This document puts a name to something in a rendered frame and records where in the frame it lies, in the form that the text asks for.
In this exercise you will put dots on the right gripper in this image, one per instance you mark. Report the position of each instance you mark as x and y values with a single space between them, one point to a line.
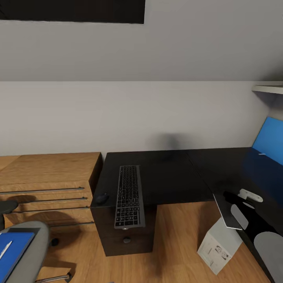
231 198

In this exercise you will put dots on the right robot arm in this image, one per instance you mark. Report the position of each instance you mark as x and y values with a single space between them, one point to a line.
267 241

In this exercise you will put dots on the swivel chair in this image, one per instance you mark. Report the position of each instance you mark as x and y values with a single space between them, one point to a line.
30 263

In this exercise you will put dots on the notebook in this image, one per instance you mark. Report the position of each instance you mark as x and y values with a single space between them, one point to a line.
225 210

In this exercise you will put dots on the folder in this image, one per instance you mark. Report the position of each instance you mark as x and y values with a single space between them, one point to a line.
20 241

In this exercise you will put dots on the pen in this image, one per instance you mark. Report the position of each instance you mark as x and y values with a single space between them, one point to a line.
5 248

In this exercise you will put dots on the keyboard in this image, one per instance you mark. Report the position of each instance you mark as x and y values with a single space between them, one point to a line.
129 207

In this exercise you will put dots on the mouse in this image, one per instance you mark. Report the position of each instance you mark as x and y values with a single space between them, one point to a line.
102 197

